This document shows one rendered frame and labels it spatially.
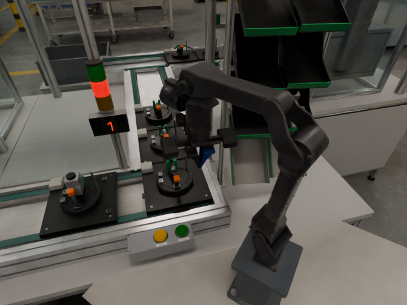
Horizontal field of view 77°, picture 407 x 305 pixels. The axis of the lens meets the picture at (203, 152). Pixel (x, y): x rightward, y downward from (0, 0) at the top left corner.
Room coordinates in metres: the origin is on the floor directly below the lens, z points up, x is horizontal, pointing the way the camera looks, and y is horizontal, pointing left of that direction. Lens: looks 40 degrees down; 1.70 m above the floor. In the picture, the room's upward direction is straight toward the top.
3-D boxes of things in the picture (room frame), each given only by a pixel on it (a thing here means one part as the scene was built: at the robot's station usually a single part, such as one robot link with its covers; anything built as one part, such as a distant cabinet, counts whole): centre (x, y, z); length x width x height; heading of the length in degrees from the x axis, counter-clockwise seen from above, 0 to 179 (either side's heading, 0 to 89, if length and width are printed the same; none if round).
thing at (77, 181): (0.61, 0.44, 1.06); 0.08 x 0.04 x 0.07; 15
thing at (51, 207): (0.60, 0.44, 0.96); 0.24 x 0.24 x 0.02; 15
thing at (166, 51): (2.05, 0.18, 1.01); 0.24 x 0.24 x 0.13; 15
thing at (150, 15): (6.15, 1.17, 0.40); 0.61 x 0.41 x 0.22; 104
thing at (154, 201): (0.69, 0.11, 1.01); 0.24 x 0.24 x 0.13; 15
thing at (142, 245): (0.46, 0.14, 0.93); 0.21 x 0.07 x 0.06; 105
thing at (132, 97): (1.15, 0.23, 0.91); 1.24 x 0.33 x 0.10; 15
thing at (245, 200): (1.12, 0.22, 0.84); 1.50 x 1.41 x 0.03; 105
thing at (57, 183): (0.67, 0.56, 0.97); 0.05 x 0.05 x 0.04; 15
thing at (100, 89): (0.75, 0.32, 1.33); 0.05 x 0.05 x 0.05
